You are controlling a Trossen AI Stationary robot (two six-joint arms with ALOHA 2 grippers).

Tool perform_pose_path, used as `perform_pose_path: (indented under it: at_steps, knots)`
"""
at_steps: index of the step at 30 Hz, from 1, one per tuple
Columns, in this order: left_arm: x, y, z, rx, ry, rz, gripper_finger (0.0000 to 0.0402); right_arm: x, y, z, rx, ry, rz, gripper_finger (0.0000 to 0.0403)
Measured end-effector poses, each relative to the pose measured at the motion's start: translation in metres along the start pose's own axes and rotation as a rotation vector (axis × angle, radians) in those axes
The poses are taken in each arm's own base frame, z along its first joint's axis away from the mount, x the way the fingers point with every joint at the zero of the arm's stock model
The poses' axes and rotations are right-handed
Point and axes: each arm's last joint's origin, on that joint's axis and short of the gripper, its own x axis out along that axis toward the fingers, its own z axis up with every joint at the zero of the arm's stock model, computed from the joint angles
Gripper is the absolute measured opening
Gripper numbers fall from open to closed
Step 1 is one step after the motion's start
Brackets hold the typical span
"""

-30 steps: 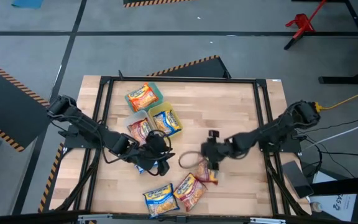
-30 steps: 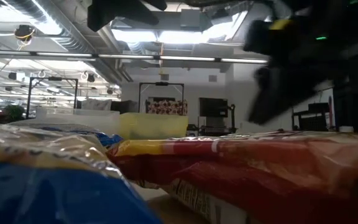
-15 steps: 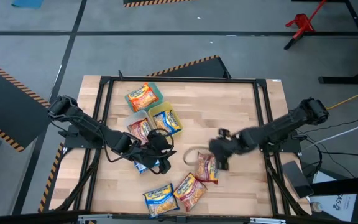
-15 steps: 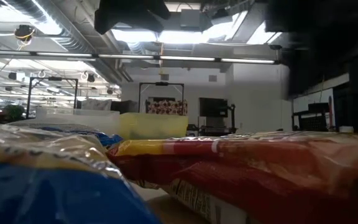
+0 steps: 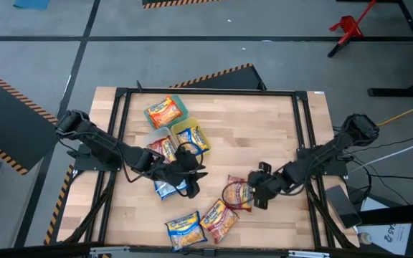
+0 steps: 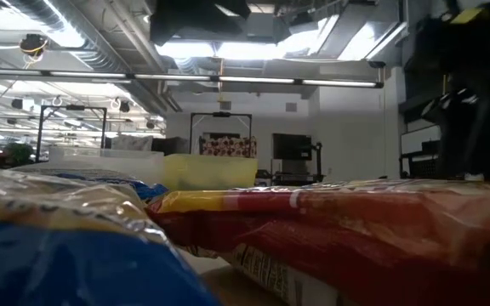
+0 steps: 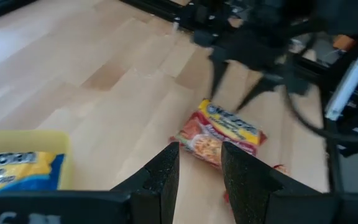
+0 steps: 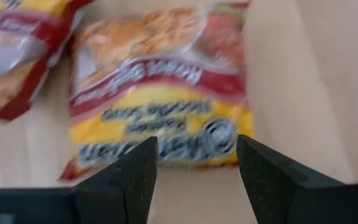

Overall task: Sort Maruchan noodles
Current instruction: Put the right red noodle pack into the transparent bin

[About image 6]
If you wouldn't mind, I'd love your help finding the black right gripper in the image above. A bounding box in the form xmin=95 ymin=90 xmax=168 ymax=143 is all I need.
xmin=402 ymin=0 xmax=490 ymax=182

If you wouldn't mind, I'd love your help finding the orange Maruchan noodle pack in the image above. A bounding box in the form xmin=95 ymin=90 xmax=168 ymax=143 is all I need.
xmin=146 ymin=178 xmax=490 ymax=306

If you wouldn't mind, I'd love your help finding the black monitor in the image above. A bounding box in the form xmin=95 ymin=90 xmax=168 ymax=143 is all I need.
xmin=272 ymin=133 xmax=313 ymax=162

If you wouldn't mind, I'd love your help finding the red floral patterned box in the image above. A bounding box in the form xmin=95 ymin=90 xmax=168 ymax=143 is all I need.
xmin=199 ymin=135 xmax=258 ymax=159

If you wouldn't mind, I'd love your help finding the yellow plastic container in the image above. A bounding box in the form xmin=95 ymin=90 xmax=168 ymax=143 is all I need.
xmin=162 ymin=153 xmax=259 ymax=191

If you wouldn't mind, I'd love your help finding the long ceiling light bar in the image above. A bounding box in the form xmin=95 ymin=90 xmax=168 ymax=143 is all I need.
xmin=0 ymin=67 xmax=385 ymax=89

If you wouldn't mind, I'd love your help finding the clear plastic container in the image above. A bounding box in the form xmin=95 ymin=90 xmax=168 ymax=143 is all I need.
xmin=48 ymin=146 xmax=166 ymax=184

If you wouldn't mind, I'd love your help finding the green plant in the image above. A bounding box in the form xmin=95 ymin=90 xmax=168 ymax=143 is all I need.
xmin=4 ymin=142 xmax=36 ymax=167

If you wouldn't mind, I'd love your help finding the black camera rig frame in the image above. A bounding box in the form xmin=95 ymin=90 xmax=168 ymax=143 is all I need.
xmin=189 ymin=111 xmax=254 ymax=155
xmin=35 ymin=105 xmax=108 ymax=163

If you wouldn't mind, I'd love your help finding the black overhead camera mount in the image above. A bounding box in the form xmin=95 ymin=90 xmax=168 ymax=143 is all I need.
xmin=150 ymin=0 xmax=251 ymax=46

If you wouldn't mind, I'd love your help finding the hanging cable coil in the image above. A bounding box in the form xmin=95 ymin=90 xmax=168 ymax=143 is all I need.
xmin=18 ymin=33 xmax=49 ymax=69

